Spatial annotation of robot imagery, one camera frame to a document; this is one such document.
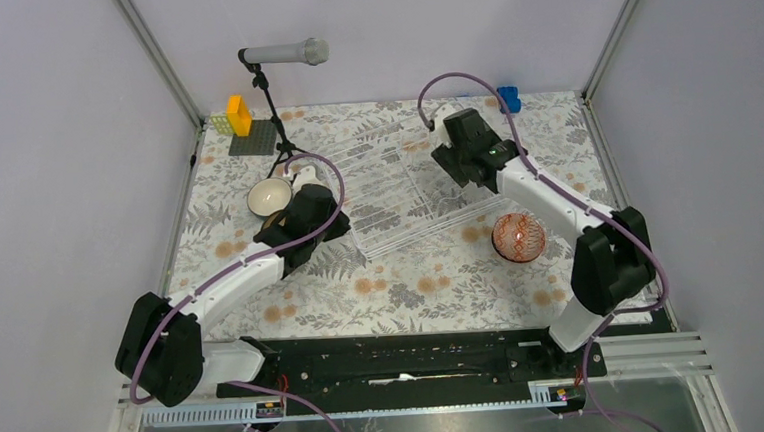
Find teal bowl cream interior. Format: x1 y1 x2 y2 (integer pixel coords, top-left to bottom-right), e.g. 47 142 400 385
247 177 293 218

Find blue toy block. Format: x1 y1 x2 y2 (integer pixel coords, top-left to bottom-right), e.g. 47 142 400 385
496 86 523 114

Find pink patterned bowl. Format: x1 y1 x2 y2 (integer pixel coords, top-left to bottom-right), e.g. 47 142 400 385
490 213 547 264

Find light green toy block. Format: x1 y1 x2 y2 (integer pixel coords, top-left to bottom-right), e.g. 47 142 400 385
209 114 235 136

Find floral table mat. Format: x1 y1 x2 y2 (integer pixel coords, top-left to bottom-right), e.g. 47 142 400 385
166 91 617 342

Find grey microphone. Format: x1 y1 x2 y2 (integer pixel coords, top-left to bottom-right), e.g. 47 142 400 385
238 38 330 66

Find black glazed patterned bowl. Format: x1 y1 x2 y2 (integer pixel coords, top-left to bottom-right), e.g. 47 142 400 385
261 210 287 230

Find black microphone tripod stand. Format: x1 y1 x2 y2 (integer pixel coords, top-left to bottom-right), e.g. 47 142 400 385
242 62 307 178

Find white wire dish rack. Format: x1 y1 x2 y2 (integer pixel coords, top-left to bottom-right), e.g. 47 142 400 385
319 116 504 260

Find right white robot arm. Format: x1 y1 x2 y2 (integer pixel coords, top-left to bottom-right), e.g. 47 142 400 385
423 108 663 378

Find grey toy baseplate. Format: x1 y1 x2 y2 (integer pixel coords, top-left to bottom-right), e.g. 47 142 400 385
228 119 279 157

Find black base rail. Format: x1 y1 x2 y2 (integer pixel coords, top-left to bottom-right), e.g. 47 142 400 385
216 328 607 414

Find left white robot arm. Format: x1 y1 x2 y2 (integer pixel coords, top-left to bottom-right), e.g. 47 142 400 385
114 184 350 407

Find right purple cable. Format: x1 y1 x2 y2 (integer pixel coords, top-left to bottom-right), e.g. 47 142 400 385
414 60 680 432

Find yellow toy block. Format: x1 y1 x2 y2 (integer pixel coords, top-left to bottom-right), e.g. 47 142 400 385
225 94 253 138

